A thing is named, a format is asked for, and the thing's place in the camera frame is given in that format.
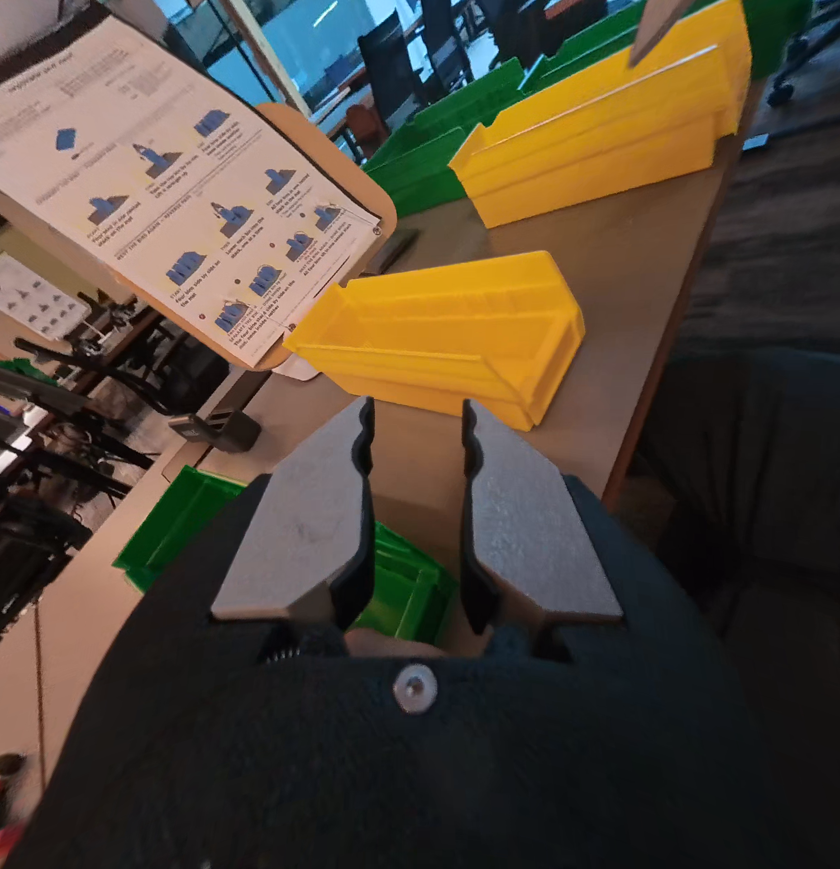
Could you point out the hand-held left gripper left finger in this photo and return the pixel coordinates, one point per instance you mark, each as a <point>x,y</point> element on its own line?
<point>298,529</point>

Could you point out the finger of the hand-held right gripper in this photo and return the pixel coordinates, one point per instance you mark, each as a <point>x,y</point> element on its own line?
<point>654,20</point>

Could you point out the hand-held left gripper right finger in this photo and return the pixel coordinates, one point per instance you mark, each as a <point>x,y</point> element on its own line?
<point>535,536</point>

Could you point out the green plastic bin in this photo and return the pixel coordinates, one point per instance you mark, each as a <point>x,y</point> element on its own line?
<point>583,47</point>
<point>175,523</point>
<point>780,27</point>
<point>413,170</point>

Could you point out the yellow plastic bin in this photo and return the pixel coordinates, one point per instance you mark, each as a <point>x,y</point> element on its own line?
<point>427,339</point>
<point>596,156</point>

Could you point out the black desk device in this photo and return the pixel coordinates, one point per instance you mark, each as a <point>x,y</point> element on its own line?
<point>216,429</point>

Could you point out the black chair base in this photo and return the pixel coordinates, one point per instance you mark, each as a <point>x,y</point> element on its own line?
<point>786,81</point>

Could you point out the white board base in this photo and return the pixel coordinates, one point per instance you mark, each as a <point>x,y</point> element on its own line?
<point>301,370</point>

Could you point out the person's dark clothing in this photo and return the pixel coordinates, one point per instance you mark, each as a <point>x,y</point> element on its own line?
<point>732,475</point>

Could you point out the black office chair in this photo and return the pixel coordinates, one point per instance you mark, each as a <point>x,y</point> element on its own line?
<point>447,41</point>
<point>393,61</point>

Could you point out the wooden display board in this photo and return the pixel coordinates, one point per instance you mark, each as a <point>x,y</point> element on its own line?
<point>338,170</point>

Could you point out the printed instruction sheet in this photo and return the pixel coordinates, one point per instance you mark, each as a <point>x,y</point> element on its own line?
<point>155,176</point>

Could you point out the wall instruction poster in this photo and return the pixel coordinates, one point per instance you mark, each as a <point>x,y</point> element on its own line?
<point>33,295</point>

